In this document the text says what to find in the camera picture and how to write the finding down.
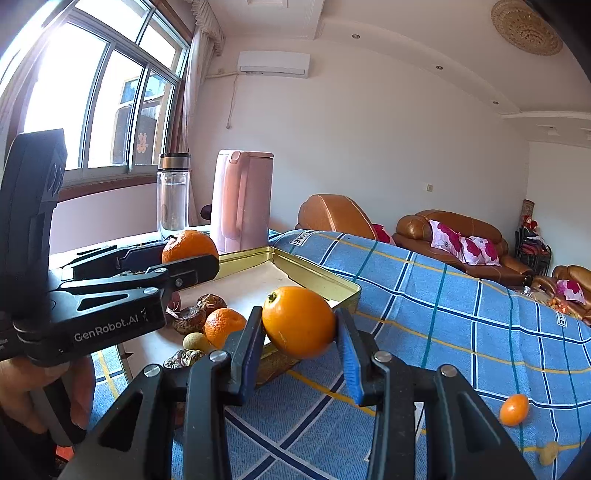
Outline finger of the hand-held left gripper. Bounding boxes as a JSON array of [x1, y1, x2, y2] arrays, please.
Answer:
[[48, 254, 221, 301], [60, 244, 174, 282]]

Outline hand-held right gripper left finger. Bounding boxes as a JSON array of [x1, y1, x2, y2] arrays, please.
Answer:
[[60, 305, 267, 480]]

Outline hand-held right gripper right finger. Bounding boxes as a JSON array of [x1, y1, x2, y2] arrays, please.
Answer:
[[333, 307, 539, 480]]

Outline rough-skinned orange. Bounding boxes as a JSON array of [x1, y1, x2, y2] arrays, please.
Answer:
[[161, 229, 220, 265]]

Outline dark wrinkled fruit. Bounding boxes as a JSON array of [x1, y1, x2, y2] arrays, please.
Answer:
[[196, 294, 228, 312], [172, 307, 207, 335], [164, 349, 206, 370]]

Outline smooth orange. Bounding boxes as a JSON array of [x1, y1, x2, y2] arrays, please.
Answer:
[[262, 286, 337, 361]]

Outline gold rectangular tin box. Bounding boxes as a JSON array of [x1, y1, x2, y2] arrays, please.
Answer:
[[115, 246, 362, 388]]

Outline person's left hand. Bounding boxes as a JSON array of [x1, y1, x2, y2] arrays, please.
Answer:
[[0, 357, 95, 432]]

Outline white paper liner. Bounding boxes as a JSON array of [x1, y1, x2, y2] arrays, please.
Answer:
[[124, 261, 338, 365]]

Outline clear glass bottle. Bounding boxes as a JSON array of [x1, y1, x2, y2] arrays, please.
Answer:
[[158, 152, 191, 241]]

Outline pink electric kettle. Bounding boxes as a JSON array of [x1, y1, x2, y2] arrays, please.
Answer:
[[210, 150, 274, 254]]

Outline blue checked tablecloth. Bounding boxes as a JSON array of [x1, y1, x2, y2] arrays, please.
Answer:
[[90, 229, 591, 480]]

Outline brown leather armchair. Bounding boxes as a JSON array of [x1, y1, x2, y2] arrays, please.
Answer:
[[297, 194, 382, 241]]

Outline beige curtain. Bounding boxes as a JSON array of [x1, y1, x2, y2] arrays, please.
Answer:
[[178, 0, 227, 232]]

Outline brown leather sofa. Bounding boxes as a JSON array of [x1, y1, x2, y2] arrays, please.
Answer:
[[531, 264, 591, 326], [392, 210, 534, 289]]

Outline window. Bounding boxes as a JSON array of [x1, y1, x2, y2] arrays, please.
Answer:
[[0, 0, 192, 185]]

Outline pink floral pillow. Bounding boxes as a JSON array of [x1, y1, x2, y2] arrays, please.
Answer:
[[555, 279, 586, 304], [459, 235, 502, 267], [429, 219, 465, 259]]

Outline small oval orange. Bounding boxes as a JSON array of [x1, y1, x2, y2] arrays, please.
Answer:
[[499, 394, 530, 427]]

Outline small pale yellow fruit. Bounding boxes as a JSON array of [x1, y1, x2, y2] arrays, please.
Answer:
[[538, 440, 560, 466]]

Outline stacked dark chairs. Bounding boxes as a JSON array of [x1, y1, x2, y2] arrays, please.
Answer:
[[515, 226, 552, 277]]

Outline white air conditioner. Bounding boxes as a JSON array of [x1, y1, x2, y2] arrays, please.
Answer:
[[237, 51, 311, 77]]

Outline round woven ceiling decoration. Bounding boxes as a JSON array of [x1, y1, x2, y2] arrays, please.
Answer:
[[490, 0, 564, 57]]

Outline air conditioner cable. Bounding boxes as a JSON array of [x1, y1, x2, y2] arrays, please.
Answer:
[[225, 74, 240, 130]]

